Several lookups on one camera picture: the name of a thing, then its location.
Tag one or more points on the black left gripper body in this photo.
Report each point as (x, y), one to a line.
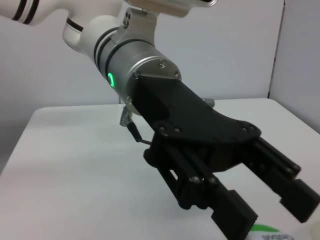
(185, 117)

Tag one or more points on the silver left gripper connector stud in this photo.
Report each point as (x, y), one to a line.
(208, 101)

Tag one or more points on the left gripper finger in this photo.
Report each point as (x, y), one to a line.
(232, 215)
(297, 200)

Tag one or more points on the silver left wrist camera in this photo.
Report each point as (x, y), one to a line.
(175, 7)

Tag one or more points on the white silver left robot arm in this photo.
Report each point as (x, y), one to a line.
(100, 32)

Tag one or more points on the clear green-label water bottle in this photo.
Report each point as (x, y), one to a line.
(267, 232)

